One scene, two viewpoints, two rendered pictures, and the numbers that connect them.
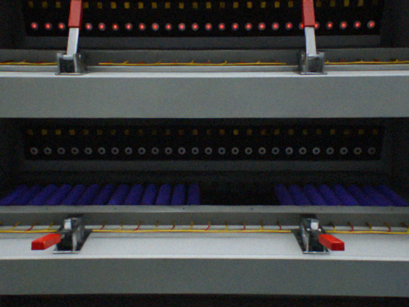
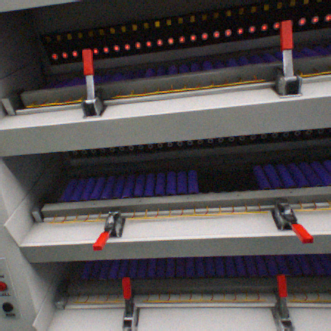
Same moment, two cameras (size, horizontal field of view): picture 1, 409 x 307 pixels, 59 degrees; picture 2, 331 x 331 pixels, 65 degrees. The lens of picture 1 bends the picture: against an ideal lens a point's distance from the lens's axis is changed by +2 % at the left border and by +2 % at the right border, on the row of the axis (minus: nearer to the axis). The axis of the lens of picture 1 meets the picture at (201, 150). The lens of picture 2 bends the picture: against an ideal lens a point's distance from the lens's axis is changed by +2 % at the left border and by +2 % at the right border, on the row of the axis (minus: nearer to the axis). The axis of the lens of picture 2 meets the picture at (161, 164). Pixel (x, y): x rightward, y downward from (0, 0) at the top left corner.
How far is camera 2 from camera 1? 0.12 m
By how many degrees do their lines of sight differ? 18
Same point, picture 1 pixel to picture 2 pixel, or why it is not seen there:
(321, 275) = (291, 244)
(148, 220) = (163, 207)
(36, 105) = (74, 142)
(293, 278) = (270, 246)
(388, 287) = not seen: outside the picture
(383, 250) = not seen: outside the picture
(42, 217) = (92, 210)
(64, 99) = (93, 136)
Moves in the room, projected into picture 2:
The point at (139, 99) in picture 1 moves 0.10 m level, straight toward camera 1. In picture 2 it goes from (148, 131) to (151, 143)
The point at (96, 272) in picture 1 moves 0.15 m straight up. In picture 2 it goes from (134, 248) to (121, 158)
